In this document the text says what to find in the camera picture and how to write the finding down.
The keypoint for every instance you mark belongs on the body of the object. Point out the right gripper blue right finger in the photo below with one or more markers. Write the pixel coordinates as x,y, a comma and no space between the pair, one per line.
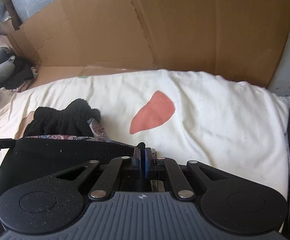
168,171

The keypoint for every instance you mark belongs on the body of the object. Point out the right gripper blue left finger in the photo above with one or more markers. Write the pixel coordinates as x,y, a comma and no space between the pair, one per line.
120,174

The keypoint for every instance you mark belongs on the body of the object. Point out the cream bear print bedsheet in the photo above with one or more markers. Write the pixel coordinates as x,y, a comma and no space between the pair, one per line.
234,126

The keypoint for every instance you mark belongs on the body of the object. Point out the black garment under pillow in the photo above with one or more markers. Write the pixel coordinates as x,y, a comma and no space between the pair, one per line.
21,77

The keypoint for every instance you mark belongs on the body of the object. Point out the brown cardboard sheet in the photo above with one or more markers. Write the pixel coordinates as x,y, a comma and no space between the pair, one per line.
241,40

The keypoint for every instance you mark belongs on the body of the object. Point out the black shorts with bear lining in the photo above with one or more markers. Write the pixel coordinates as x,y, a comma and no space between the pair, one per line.
44,187

